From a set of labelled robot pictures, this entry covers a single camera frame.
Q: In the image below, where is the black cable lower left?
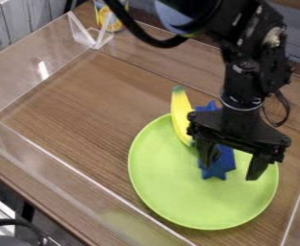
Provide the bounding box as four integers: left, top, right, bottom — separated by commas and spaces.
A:
0, 218, 46, 246

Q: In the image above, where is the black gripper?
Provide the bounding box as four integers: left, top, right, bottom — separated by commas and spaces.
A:
187, 106, 291, 181

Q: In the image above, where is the yellow toy banana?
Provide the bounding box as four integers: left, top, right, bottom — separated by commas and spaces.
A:
171, 86, 193, 146

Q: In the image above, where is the blue star-shaped block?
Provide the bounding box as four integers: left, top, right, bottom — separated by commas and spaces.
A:
193, 99, 238, 181

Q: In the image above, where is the clear acrylic enclosure wall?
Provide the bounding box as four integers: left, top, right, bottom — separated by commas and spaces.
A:
0, 14, 300, 246

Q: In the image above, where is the yellow labelled tin can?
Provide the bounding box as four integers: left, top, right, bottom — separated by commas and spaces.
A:
94, 0, 124, 33

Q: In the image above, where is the green round plate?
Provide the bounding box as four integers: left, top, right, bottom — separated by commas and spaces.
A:
128, 114, 281, 231

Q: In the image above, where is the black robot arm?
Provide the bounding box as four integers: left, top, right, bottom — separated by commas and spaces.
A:
104, 0, 294, 181

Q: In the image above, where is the clear acrylic corner bracket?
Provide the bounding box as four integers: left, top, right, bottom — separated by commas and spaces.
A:
67, 12, 115, 50

